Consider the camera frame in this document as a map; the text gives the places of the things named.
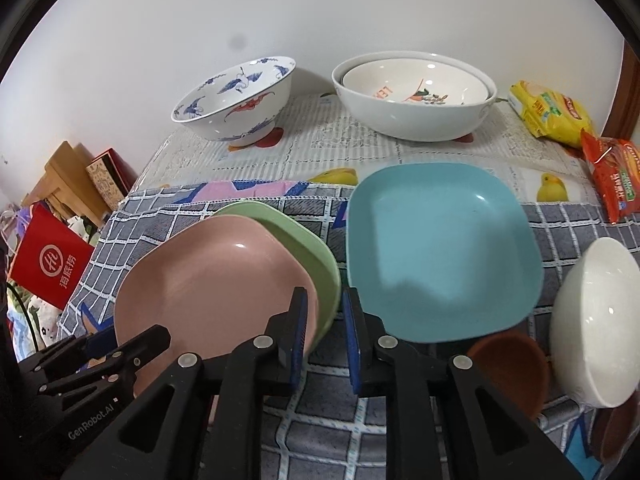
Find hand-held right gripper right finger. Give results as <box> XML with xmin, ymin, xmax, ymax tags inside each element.
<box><xmin>341</xmin><ymin>287</ymin><xmax>586</xmax><ymax>480</ymax></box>

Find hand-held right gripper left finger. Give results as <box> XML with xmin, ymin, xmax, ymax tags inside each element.
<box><xmin>60</xmin><ymin>287</ymin><xmax>321</xmax><ymax>480</ymax></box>

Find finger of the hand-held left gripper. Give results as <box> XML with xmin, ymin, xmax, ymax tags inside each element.
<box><xmin>37</xmin><ymin>324</ymin><xmax>172</xmax><ymax>401</ymax></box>
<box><xmin>17</xmin><ymin>327</ymin><xmax>118</xmax><ymax>376</ymax></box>

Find green plate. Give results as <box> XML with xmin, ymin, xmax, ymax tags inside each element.
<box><xmin>212</xmin><ymin>200</ymin><xmax>341</xmax><ymax>346</ymax></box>

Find pink plate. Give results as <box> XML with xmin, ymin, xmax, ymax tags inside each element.
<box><xmin>113</xmin><ymin>214</ymin><xmax>321</xmax><ymax>403</ymax></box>

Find light blue plate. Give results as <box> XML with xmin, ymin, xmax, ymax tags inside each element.
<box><xmin>345</xmin><ymin>162</ymin><xmax>543</xmax><ymax>345</ymax></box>

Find small brown bowl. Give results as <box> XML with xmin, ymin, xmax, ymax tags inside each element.
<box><xmin>465</xmin><ymin>332</ymin><xmax>551</xmax><ymax>421</ymax></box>
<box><xmin>587</xmin><ymin>400</ymin><xmax>640</xmax><ymax>466</ymax></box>

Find plain white bowl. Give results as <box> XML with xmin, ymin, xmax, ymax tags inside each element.
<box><xmin>550</xmin><ymin>236</ymin><xmax>640</xmax><ymax>409</ymax></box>

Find colourful printed fabric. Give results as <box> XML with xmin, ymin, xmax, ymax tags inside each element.
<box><xmin>7</xmin><ymin>287</ymin><xmax>68</xmax><ymax>363</ymax></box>

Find grey checked cloth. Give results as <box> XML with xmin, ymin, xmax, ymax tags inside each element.
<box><xmin>55</xmin><ymin>180</ymin><xmax>640</xmax><ymax>480</ymax></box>

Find red paper bag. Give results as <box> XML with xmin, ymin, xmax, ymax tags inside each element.
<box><xmin>7</xmin><ymin>201</ymin><xmax>96</xmax><ymax>311</ymax></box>

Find red patterned box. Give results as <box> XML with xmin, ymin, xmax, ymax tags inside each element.
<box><xmin>85</xmin><ymin>149</ymin><xmax>141</xmax><ymax>213</ymax></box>

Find fruit printed table cover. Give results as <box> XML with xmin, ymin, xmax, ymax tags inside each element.
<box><xmin>135</xmin><ymin>87</ymin><xmax>616</xmax><ymax>206</ymax></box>

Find blue patterned white bowl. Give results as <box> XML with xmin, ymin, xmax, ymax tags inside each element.
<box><xmin>171</xmin><ymin>56</ymin><xmax>296</xmax><ymax>148</ymax></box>

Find large white bowl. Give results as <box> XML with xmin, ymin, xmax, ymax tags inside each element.
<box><xmin>331</xmin><ymin>51</ymin><xmax>498</xmax><ymax>142</ymax></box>

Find white bowl with fruit print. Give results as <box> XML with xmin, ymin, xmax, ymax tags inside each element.
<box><xmin>341</xmin><ymin>59</ymin><xmax>491</xmax><ymax>106</ymax></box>

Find yellow snack packet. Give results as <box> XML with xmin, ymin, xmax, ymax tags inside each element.
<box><xmin>509</xmin><ymin>80</ymin><xmax>596</xmax><ymax>150</ymax></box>

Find red snack packet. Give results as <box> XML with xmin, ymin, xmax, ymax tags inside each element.
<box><xmin>580</xmin><ymin>129</ymin><xmax>640</xmax><ymax>224</ymax></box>

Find black cable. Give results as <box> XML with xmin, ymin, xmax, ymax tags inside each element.
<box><xmin>4</xmin><ymin>282</ymin><xmax>42</xmax><ymax>356</ymax></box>

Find brown wooden door frame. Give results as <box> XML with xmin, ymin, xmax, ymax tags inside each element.
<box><xmin>600</xmin><ymin>40</ymin><xmax>640</xmax><ymax>146</ymax></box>

